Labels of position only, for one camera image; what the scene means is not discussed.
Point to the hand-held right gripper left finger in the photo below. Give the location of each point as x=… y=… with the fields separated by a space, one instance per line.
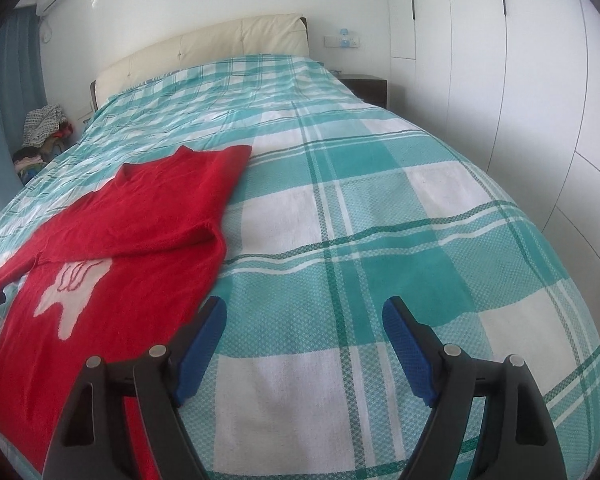
x=202 y=342

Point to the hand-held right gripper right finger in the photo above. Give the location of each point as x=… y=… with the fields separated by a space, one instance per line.
x=407 y=345

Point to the red knit sweater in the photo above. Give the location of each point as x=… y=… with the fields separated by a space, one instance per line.
x=120 y=260

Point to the pile of clothes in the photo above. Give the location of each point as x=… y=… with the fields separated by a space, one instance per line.
x=42 y=135

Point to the bed with teal plaid cover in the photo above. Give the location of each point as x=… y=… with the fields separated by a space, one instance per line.
x=380 y=230

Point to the blue curtain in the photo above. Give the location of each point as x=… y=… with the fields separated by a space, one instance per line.
x=10 y=100

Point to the dark wooden nightstand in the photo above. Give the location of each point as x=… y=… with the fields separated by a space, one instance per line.
x=365 y=87

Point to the white wardrobe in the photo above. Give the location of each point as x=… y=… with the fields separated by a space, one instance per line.
x=520 y=85

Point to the cream padded headboard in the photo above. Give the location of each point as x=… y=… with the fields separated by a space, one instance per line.
x=205 y=47

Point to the wall socket with blue plug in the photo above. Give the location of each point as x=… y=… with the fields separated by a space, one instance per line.
x=342 y=39

